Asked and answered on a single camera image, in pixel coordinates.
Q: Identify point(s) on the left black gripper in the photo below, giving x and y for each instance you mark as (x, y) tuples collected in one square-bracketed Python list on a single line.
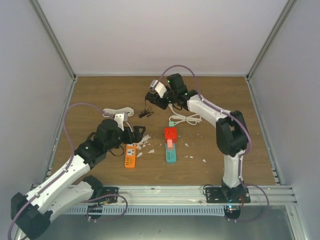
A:
[(137, 137)]

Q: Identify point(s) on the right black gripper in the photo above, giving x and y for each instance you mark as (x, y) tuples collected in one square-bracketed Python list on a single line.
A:
[(158, 102)]

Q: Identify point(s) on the orange power strip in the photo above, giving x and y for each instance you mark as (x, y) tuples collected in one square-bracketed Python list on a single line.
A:
[(130, 155)]

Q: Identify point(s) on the red cube socket adapter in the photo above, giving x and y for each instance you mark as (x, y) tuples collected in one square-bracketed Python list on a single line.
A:
[(170, 133)]

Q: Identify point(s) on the pink plug adapter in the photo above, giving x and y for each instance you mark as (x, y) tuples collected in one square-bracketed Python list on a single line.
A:
[(170, 144)]

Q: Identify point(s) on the teal power strip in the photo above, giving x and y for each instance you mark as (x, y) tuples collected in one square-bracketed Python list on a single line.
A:
[(170, 154)]

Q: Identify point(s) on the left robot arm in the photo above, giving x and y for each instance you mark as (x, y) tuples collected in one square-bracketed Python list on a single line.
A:
[(34, 211)]

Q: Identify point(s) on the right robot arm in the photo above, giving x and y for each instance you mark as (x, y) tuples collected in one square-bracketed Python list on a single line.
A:
[(232, 137)]

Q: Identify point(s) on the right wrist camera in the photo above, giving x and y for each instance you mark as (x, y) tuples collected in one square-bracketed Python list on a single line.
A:
[(158, 87)]

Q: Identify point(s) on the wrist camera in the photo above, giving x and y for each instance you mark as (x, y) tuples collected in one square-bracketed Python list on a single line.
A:
[(120, 119), (158, 87)]

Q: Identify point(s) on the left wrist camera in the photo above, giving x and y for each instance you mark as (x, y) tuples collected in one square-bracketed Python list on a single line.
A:
[(120, 119)]

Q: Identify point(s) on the aluminium front rail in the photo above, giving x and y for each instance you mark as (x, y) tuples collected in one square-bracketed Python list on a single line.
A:
[(137, 195)]

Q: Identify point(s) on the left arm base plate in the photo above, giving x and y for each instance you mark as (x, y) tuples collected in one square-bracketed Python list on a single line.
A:
[(104, 195)]

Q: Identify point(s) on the grey slotted cable duct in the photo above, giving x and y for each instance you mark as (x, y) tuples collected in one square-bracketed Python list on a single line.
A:
[(157, 210)]

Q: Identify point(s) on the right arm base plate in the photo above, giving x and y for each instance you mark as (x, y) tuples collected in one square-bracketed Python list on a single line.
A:
[(226, 195)]

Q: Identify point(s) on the right aluminium frame post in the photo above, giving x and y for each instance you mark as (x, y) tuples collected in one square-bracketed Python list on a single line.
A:
[(271, 36)]

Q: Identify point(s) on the aluminium frame post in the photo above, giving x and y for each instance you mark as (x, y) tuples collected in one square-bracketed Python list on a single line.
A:
[(52, 36), (271, 36)]

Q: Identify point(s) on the left aluminium frame post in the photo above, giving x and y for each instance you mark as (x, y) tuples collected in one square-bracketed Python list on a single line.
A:
[(52, 36)]

